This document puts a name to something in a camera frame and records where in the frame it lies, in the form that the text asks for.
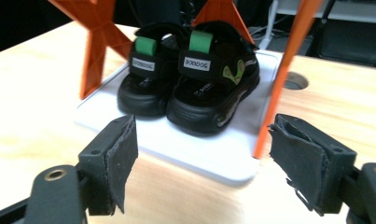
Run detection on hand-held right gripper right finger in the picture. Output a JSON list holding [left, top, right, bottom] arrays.
[[267, 113, 358, 217]]

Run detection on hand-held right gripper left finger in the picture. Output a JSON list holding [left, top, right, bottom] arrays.
[[77, 114, 140, 217]]

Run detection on white shoe rack orange posts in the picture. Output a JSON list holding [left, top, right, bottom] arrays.
[[47, 0, 326, 188]]

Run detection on black sandal green mark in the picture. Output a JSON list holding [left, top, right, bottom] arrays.
[[165, 20, 261, 136], [117, 21, 189, 119]]

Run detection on black folding chair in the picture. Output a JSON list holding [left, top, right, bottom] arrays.
[[311, 0, 376, 69]]

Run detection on white metal stand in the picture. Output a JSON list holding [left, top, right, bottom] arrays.
[[258, 0, 376, 51]]

